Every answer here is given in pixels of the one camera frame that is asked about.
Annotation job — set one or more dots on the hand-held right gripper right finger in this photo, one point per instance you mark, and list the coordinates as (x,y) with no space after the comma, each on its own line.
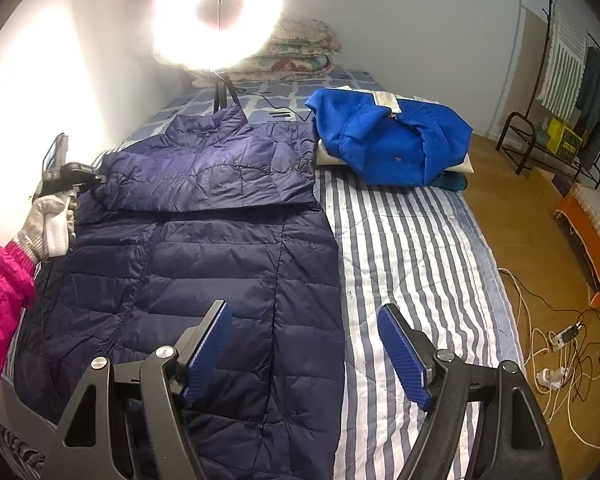
(402,355)

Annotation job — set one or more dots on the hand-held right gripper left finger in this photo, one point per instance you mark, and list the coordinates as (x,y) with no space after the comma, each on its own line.
(211,350)

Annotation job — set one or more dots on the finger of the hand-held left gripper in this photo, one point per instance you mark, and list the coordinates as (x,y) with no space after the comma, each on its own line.
(99,179)

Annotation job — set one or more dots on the navy puffer jacket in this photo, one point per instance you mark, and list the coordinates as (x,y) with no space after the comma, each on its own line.
(205,260)

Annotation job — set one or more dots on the person's left forearm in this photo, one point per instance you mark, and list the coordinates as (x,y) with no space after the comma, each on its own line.
(2,320)

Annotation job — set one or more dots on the black metal clothes rack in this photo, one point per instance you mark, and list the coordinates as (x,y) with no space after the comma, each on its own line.
(502,137)

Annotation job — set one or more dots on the dark green hanging clothes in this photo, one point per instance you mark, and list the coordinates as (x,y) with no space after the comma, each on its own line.
(597,90)

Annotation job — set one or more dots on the person's left hand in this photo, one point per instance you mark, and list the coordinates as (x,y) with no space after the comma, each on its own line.
(42,225)

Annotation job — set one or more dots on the striped bed blanket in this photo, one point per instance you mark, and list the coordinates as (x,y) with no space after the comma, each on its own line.
(405,260)

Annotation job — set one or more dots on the black tripod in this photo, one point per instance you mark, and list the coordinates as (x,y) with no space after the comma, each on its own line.
(219,91)

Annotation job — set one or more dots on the white plug adapter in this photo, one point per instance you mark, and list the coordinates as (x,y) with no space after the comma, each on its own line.
(554,377)

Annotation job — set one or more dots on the teal folded cloth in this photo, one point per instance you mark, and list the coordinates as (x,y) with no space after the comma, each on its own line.
(452,182)

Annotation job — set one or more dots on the white pillow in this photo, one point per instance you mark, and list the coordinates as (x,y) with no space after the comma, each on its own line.
(460,164)

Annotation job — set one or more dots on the blue plaid bed sheet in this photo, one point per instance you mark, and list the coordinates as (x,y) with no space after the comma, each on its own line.
(330,82)

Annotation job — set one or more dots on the yellow plastic crate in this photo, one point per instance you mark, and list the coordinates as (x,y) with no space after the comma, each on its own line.
(562,135)

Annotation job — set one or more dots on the beige board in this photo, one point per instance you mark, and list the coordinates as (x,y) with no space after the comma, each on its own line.
(532,55)

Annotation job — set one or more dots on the green striped towel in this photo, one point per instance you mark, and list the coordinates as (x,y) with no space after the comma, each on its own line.
(562,60)

